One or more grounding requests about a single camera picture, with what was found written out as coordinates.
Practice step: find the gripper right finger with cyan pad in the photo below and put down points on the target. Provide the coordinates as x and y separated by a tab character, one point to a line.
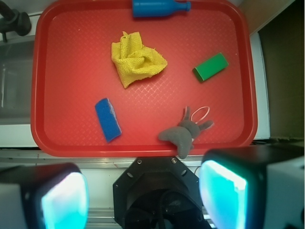
254	187

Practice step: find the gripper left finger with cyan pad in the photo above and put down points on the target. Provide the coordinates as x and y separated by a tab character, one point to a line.
43	197

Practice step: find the blue rectangular block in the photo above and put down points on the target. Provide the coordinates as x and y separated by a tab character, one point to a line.
107	119

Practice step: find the green rectangular block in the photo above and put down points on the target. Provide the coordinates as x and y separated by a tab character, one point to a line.
210	67

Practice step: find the grey plush toy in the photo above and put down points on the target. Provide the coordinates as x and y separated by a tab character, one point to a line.
184	134

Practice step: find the pink rubber band loop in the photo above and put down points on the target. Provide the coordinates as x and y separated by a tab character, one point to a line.
200	114

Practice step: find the red plastic tray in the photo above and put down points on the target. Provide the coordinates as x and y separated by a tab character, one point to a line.
73	71

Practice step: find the yellow crumpled cloth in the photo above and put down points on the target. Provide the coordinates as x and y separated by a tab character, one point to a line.
134	61

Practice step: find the black clamp knob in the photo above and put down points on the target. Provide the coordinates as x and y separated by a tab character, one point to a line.
13	21

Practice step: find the blue plastic bottle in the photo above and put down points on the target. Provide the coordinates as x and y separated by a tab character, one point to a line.
158	8

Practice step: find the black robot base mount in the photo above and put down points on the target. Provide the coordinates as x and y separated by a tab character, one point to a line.
158	193

